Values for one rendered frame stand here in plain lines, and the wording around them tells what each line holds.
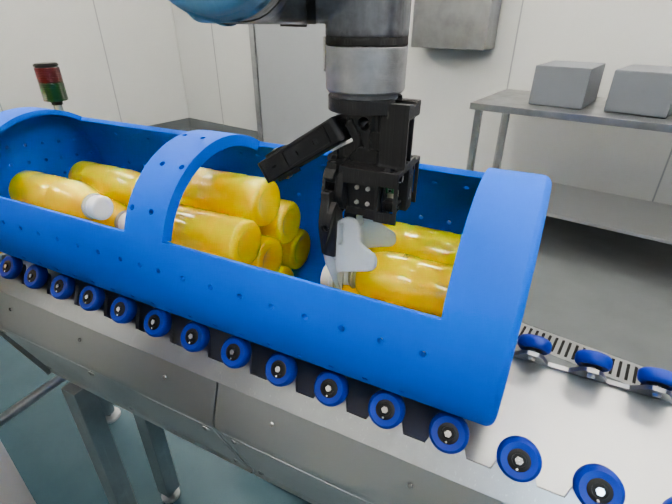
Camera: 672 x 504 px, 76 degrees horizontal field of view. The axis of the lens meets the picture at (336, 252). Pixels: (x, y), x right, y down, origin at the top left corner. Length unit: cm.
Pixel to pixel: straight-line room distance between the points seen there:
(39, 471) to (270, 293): 156
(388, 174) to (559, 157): 343
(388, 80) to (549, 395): 47
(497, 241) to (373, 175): 13
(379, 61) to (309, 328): 27
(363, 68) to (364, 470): 47
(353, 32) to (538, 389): 51
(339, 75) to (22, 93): 521
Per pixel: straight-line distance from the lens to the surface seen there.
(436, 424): 54
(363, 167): 43
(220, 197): 62
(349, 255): 47
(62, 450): 198
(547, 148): 381
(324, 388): 57
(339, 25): 41
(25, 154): 99
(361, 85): 40
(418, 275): 46
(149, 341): 75
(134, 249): 60
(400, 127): 42
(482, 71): 388
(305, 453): 64
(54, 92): 153
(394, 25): 41
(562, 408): 67
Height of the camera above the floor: 138
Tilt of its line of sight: 29 degrees down
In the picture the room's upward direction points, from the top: straight up
